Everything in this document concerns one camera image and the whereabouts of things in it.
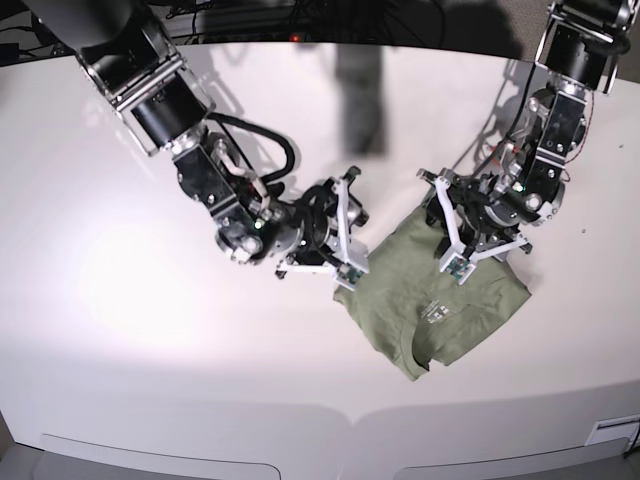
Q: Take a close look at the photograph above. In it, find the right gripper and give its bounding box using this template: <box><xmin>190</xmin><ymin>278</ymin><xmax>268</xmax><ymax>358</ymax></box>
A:
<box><xmin>275</xmin><ymin>166</ymin><xmax>369</xmax><ymax>286</ymax></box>

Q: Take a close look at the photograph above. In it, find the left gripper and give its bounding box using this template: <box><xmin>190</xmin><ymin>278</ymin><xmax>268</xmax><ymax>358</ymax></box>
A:
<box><xmin>417</xmin><ymin>169</ymin><xmax>532</xmax><ymax>268</ymax></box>

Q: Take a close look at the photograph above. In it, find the sage green T-shirt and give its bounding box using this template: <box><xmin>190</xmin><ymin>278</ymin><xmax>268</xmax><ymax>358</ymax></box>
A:
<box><xmin>333</xmin><ymin>207</ymin><xmax>531</xmax><ymax>381</ymax></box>

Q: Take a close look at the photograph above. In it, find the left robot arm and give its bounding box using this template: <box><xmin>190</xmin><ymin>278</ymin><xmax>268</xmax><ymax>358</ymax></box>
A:
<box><xmin>418</xmin><ymin>1</ymin><xmax>639</xmax><ymax>284</ymax></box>

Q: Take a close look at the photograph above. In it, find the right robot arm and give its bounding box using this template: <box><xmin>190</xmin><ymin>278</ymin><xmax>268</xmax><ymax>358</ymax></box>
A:
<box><xmin>28</xmin><ymin>1</ymin><xmax>369</xmax><ymax>289</ymax></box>

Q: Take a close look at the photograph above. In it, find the black power strip red light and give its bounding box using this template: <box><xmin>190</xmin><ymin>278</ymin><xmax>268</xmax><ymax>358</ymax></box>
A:
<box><xmin>191</xmin><ymin>9</ymin><xmax>313</xmax><ymax>43</ymax></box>

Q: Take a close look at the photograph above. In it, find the white label sticker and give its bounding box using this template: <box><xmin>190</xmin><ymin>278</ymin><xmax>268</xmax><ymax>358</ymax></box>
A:
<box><xmin>585</xmin><ymin>417</ymin><xmax>639</xmax><ymax>446</ymax></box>

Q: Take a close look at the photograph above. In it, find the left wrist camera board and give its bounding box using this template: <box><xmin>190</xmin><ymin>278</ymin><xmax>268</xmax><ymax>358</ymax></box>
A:
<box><xmin>439</xmin><ymin>252</ymin><xmax>476</xmax><ymax>286</ymax></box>

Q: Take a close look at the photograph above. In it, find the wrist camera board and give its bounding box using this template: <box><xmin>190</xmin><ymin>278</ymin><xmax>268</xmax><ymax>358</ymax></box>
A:
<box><xmin>333</xmin><ymin>264</ymin><xmax>369</xmax><ymax>291</ymax></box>
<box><xmin>439</xmin><ymin>252</ymin><xmax>476</xmax><ymax>286</ymax></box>

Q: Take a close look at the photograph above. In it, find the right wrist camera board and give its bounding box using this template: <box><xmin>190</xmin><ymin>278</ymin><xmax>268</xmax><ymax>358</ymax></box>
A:
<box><xmin>333</xmin><ymin>264</ymin><xmax>369</xmax><ymax>291</ymax></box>

